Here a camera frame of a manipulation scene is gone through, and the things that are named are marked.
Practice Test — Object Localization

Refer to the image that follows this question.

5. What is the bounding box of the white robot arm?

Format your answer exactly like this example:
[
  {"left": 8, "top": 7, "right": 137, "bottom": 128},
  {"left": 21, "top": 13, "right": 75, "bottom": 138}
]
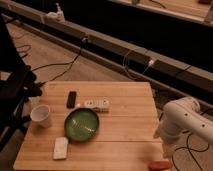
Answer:
[{"left": 154, "top": 97, "right": 213, "bottom": 144}]

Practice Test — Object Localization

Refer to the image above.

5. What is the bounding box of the white power strip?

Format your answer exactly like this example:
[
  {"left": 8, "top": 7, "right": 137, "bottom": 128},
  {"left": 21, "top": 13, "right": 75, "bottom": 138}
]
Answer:
[{"left": 84, "top": 99, "right": 110, "bottom": 112}]

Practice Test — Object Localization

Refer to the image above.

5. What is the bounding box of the black rectangular remote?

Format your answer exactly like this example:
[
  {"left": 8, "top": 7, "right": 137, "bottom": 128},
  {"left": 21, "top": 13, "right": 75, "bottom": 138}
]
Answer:
[{"left": 66, "top": 91, "right": 77, "bottom": 108}]

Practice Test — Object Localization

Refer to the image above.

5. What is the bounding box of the green bowl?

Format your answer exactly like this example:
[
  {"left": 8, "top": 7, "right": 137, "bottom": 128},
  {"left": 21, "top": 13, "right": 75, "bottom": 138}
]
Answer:
[{"left": 64, "top": 108, "right": 99, "bottom": 142}]

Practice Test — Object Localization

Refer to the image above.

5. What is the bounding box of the white sponge block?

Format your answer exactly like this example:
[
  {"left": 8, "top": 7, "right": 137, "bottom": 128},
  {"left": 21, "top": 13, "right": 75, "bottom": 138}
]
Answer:
[{"left": 53, "top": 137, "right": 68, "bottom": 160}]

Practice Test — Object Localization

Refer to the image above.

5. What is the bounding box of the black chair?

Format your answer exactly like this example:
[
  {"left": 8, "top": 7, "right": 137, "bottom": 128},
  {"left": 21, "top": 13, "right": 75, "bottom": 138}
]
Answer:
[{"left": 0, "top": 14, "right": 42, "bottom": 152}]

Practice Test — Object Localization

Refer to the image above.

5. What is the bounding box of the black floor cable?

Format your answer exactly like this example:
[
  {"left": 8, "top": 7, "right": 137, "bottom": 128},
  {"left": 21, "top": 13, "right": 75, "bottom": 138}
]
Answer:
[{"left": 31, "top": 39, "right": 88, "bottom": 83}]

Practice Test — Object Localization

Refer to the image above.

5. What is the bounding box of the white object on rail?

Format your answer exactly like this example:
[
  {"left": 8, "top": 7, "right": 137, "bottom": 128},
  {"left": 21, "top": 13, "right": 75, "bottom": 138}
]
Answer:
[{"left": 46, "top": 4, "right": 65, "bottom": 22}]

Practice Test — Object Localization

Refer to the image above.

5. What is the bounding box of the long metal rail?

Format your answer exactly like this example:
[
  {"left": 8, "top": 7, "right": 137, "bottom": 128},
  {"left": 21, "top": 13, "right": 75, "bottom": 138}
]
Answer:
[{"left": 0, "top": 0, "right": 213, "bottom": 94}]

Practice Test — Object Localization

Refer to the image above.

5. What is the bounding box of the black cable right floor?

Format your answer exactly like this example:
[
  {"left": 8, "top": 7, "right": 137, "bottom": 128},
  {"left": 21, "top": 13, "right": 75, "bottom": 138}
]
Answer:
[{"left": 171, "top": 133, "right": 213, "bottom": 171}]

